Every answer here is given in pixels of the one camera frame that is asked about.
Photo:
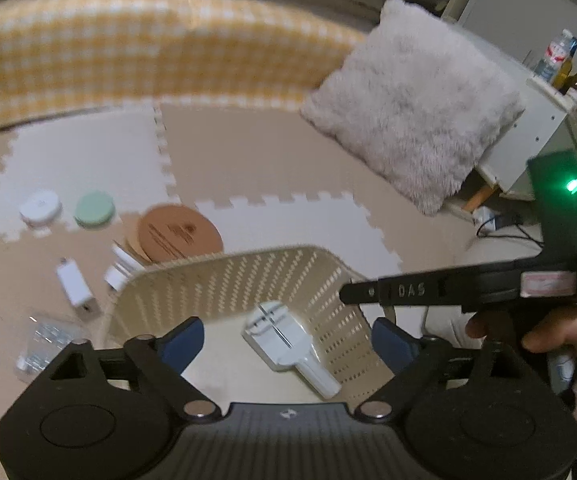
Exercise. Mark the tan foam puzzle mat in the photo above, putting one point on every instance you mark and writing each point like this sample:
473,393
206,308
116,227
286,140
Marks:
248,155
8,280

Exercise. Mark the low white cabinet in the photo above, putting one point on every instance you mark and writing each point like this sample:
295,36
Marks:
533,130

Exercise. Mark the clear plastic bottle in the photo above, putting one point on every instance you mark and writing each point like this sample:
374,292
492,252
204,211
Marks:
553,55

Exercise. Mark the white rectangular device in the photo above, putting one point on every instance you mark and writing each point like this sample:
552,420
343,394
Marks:
74,285

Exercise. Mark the round brown cork coaster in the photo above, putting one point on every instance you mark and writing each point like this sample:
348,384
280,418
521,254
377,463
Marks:
178,232
131,241

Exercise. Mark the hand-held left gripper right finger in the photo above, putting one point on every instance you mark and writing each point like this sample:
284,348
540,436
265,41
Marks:
391,345

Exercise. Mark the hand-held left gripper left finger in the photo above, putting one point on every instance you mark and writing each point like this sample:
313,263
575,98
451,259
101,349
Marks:
184,344

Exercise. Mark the grey fluffy pillow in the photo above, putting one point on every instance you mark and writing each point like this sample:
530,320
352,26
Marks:
408,105

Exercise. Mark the white power strip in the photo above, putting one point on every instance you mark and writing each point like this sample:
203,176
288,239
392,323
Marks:
486,217

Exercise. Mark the white plastic watch tool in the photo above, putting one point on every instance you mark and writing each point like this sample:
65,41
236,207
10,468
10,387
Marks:
273,340

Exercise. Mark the white foam puzzle mat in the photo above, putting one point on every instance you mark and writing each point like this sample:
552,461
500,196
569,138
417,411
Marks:
288,225
78,155

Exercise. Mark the white power adapter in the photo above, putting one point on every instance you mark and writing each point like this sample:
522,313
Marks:
121,265

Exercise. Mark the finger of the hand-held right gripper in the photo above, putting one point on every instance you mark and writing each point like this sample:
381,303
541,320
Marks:
408,290

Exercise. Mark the beige perforated plastic basket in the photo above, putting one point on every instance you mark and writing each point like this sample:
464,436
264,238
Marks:
278,270

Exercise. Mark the green round container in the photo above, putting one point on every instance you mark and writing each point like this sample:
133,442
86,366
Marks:
93,208

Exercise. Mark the white round container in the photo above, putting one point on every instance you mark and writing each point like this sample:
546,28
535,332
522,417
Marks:
40,207

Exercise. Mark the clear plastic blister pack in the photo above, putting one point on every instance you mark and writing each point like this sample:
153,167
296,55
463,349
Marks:
43,337

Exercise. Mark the yellow checked cushion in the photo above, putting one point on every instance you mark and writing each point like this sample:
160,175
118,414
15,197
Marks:
118,50

